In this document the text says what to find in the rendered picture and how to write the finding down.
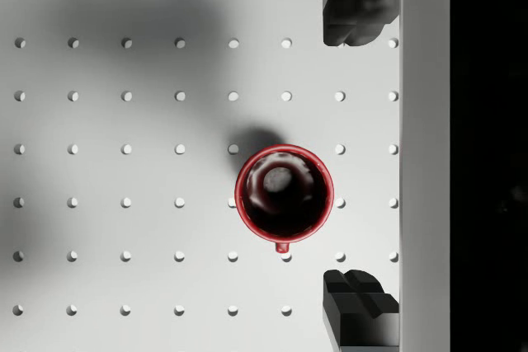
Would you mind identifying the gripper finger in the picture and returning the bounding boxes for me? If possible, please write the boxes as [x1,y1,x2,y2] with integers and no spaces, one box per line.
[322,269,400,352]
[323,0,400,48]

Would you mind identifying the red mug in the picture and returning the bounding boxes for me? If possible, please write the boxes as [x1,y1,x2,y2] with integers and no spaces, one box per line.
[233,143,335,255]

